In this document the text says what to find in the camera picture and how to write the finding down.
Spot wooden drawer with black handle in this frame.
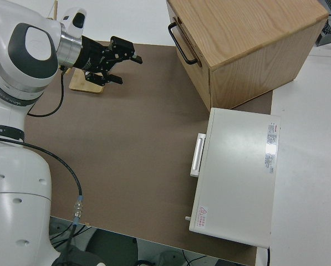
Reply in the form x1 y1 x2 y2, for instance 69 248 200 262
167 16 203 68

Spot thick black cable with connector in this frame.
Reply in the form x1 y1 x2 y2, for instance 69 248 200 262
0 136 85 258

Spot light wooden drawer cabinet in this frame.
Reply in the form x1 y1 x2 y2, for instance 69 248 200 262
166 0 329 111

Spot gray metal mesh rack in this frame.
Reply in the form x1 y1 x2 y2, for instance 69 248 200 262
315 0 331 48

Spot toaster oven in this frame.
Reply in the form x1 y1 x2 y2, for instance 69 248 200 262
184 107 282 248

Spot gray round floor base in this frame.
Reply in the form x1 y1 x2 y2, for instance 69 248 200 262
154 248 184 266

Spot brown table mat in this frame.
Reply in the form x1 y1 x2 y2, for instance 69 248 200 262
23 41 274 266

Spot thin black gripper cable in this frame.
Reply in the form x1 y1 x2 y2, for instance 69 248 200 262
26 65 66 117

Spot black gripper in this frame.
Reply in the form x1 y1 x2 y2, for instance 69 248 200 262
74 35 144 86

